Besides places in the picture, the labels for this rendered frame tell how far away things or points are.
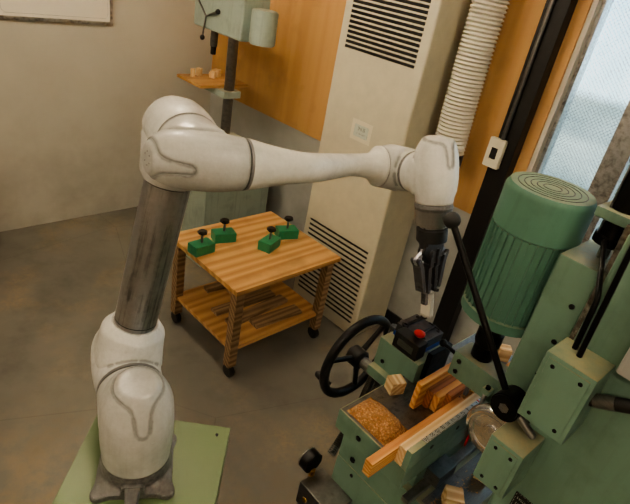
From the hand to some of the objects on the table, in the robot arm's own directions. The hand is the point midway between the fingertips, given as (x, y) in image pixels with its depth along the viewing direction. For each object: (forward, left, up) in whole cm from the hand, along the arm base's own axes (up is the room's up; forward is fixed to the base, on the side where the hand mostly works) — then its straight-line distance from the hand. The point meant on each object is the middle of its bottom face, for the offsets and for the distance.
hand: (427, 303), depth 133 cm
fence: (+14, -17, -21) cm, 30 cm away
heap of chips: (-14, -19, -21) cm, 31 cm away
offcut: (-6, -9, -21) cm, 24 cm away
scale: (+14, -17, -16) cm, 27 cm away
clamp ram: (+5, -1, -20) cm, 21 cm away
